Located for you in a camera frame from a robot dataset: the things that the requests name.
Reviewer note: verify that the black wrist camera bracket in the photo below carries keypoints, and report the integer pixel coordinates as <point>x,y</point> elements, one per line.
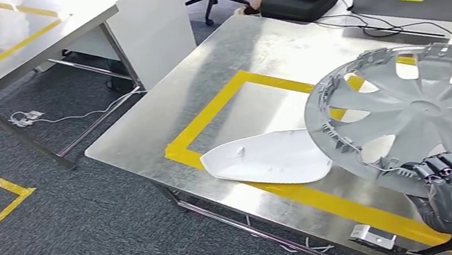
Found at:
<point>424,253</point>

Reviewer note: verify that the stainless steel workbench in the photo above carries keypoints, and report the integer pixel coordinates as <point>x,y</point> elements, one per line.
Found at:
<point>241,52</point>
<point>38,38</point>

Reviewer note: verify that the silver plastic wheel hubcap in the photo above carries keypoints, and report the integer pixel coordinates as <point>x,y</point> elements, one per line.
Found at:
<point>420,111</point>

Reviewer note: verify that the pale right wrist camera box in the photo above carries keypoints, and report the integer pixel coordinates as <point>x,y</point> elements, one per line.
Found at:
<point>372,237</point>

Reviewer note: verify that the white panel desk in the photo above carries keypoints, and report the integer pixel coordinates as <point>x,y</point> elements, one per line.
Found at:
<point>155,43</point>

